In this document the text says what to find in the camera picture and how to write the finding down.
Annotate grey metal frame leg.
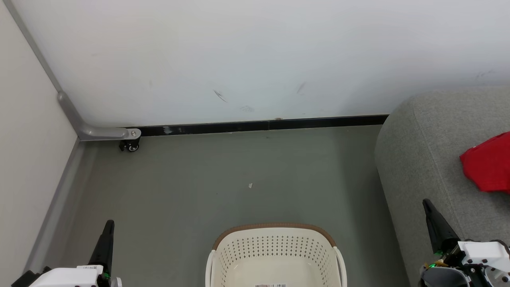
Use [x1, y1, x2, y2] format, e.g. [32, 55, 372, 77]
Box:
[3, 0, 142, 142]

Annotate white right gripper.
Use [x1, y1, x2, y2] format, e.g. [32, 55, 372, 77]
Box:
[420, 199, 510, 287]

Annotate black baseboard strip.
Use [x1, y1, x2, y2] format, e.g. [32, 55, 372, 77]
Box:
[137, 115, 389, 137]

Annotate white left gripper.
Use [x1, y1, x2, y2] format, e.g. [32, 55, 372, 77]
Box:
[28, 220, 122, 287]

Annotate red garment with white label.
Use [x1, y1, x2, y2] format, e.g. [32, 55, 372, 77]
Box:
[459, 132, 510, 194]

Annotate cream perforated laundry basket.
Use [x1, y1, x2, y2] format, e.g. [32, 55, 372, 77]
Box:
[205, 222, 348, 287]

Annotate grey fabric sofa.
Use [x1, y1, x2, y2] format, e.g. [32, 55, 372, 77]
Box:
[375, 88, 510, 287]

